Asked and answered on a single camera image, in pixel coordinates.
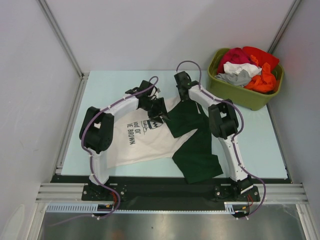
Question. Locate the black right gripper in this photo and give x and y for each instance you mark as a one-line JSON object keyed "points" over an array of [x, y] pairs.
{"points": [[183, 98]]}

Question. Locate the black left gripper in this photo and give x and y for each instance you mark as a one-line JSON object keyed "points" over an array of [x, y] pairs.
{"points": [[160, 111]]}

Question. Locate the cream and green t-shirt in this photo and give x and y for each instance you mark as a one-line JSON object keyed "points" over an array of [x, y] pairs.
{"points": [[185, 138]]}

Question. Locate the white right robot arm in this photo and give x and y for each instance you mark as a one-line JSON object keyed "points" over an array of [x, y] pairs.
{"points": [[223, 124]]}

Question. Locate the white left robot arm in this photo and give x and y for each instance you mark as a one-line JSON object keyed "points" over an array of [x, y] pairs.
{"points": [[97, 130]]}

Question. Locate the white shirt in bin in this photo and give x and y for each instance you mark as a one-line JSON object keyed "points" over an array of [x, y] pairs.
{"points": [[232, 68]]}

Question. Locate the grey shirt in bin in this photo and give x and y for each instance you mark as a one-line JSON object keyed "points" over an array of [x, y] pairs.
{"points": [[236, 79]]}

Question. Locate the green plastic bin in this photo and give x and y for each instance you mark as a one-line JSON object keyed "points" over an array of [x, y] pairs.
{"points": [[242, 96]]}

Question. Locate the crimson shirt in bin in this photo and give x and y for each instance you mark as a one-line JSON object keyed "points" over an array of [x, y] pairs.
{"points": [[234, 56]]}

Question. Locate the orange shirt in bin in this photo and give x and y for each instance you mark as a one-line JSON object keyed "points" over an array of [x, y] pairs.
{"points": [[263, 83]]}

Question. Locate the red shirt in bin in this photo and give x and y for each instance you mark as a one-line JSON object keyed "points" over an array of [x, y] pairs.
{"points": [[262, 56]]}

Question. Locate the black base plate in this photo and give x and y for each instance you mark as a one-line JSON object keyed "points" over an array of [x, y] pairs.
{"points": [[163, 189]]}

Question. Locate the white slotted cable duct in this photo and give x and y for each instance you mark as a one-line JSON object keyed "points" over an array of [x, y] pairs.
{"points": [[153, 207]]}

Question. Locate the right aluminium frame post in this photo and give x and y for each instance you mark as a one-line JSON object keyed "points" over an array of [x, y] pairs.
{"points": [[284, 25]]}

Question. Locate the aluminium frame post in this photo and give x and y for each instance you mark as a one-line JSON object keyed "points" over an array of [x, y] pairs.
{"points": [[48, 14], [284, 25]]}

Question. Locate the left aluminium frame post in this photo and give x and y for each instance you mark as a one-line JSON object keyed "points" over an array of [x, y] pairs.
{"points": [[48, 14]]}

